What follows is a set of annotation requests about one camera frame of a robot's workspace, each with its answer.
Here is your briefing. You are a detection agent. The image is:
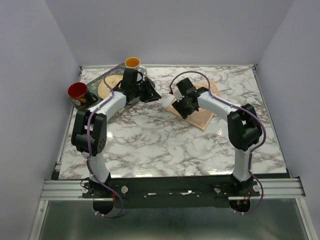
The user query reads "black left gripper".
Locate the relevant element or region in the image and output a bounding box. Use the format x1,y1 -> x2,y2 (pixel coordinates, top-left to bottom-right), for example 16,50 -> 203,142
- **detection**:
131,78 -> 161,103

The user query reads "peach cloth napkin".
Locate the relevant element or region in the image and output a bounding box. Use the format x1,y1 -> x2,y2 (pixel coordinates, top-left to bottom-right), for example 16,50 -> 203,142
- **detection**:
166,80 -> 221,131

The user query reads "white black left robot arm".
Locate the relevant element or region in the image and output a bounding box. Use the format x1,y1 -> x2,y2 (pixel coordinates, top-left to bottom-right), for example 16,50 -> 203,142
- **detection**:
71,68 -> 161,198

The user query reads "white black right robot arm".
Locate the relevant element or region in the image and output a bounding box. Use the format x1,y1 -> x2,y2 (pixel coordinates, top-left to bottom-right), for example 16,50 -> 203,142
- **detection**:
169,78 -> 266,196

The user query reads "white mug yellow inside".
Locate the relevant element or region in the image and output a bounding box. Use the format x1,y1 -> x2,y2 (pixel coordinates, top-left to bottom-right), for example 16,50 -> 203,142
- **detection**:
124,57 -> 147,78

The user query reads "black mug red inside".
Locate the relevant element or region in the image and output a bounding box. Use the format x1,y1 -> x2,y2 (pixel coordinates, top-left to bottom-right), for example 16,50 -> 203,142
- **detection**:
67,82 -> 99,109

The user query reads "cream bird plate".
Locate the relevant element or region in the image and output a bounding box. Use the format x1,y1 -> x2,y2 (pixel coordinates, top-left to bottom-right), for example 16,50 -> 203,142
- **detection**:
98,74 -> 123,100

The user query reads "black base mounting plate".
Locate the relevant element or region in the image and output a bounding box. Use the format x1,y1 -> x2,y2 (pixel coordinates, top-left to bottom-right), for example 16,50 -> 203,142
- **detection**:
82,175 -> 260,215

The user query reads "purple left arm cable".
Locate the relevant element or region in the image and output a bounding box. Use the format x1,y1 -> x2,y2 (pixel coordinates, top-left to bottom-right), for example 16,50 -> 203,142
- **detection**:
86,65 -> 145,218

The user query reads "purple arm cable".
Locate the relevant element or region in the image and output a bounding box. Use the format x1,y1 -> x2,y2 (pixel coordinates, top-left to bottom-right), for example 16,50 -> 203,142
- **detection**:
169,71 -> 267,216
86,65 -> 145,218

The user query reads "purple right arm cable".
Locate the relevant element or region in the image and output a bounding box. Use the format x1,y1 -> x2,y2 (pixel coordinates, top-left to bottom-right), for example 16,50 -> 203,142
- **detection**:
169,71 -> 267,216

